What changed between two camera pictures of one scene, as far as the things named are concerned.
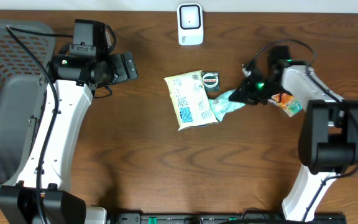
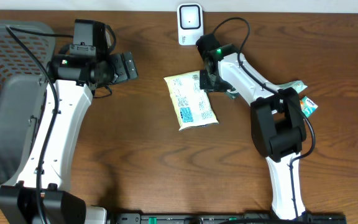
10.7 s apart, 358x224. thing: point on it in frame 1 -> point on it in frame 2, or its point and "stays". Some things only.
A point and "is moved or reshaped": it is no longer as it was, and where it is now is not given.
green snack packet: [222, 104] is moved or reshaped
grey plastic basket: [12, 87] stays
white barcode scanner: [190, 23] stays
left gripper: [119, 68] stays
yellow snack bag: [189, 100] stays
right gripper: [247, 91] -> [206, 86]
